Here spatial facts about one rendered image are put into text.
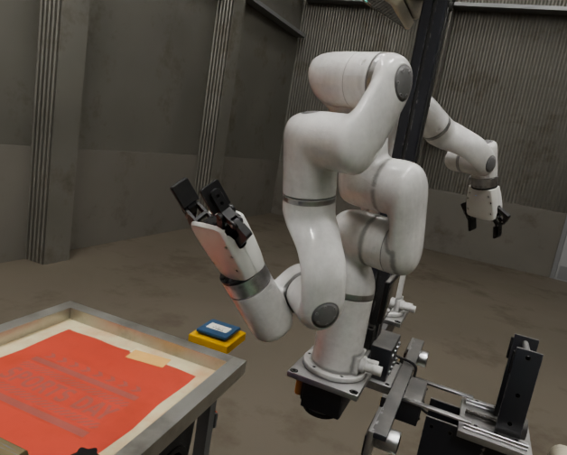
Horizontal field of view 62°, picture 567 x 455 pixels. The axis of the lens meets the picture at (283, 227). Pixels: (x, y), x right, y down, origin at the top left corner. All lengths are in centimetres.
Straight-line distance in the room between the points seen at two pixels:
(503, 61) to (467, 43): 67
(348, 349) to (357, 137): 43
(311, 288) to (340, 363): 25
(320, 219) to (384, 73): 23
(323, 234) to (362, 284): 19
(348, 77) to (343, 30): 896
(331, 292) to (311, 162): 20
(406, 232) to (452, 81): 834
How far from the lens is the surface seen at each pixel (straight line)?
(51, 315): 146
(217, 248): 71
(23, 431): 107
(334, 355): 92
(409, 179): 78
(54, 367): 127
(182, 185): 74
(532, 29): 925
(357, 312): 89
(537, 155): 897
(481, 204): 155
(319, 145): 67
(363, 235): 84
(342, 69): 74
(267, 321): 77
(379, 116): 68
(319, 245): 71
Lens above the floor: 156
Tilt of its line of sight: 11 degrees down
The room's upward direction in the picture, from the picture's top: 9 degrees clockwise
